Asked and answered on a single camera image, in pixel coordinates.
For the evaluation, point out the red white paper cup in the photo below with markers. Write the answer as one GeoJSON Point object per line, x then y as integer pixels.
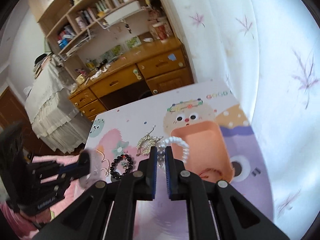
{"type": "Point", "coordinates": [160, 30]}

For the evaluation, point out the wooden desk with drawers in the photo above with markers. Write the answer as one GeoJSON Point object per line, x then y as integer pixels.
{"type": "Point", "coordinates": [146, 70]}

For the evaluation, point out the brown wooden door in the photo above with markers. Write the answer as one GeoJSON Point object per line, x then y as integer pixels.
{"type": "Point", "coordinates": [12, 111]}

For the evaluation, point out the cartoon printed table mat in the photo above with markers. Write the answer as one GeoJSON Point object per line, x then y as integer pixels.
{"type": "Point", "coordinates": [118, 131]}

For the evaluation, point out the wooden bookshelf hutch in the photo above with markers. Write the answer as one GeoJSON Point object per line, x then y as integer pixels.
{"type": "Point", "coordinates": [84, 31]}

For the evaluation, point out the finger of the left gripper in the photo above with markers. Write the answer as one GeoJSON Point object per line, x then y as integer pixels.
{"type": "Point", "coordinates": [77, 169]}

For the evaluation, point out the peach plastic tray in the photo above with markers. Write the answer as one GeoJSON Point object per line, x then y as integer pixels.
{"type": "Point", "coordinates": [208, 156]}

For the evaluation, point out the gold rhinestone hair clip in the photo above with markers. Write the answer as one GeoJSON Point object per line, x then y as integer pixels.
{"type": "Point", "coordinates": [145, 143]}

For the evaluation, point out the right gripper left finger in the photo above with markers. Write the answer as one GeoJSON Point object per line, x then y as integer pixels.
{"type": "Point", "coordinates": [123, 196]}

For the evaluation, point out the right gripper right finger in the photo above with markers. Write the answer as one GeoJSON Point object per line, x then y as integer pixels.
{"type": "Point", "coordinates": [188, 186]}

